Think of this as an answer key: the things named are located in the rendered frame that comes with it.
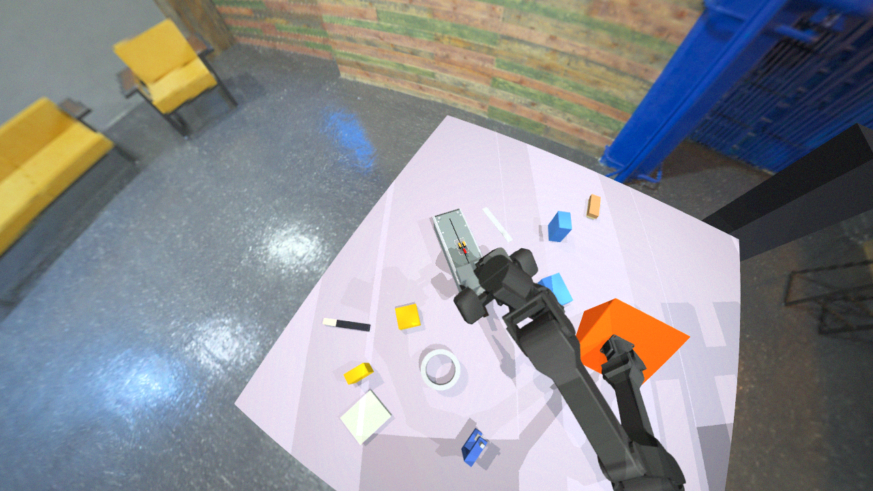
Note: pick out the yellow block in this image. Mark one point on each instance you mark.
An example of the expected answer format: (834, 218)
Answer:
(358, 373)
(407, 317)

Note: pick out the blue c-clamp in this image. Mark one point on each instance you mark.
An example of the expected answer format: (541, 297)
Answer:
(473, 447)

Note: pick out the blue block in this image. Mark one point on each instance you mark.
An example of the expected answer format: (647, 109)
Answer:
(557, 286)
(559, 226)

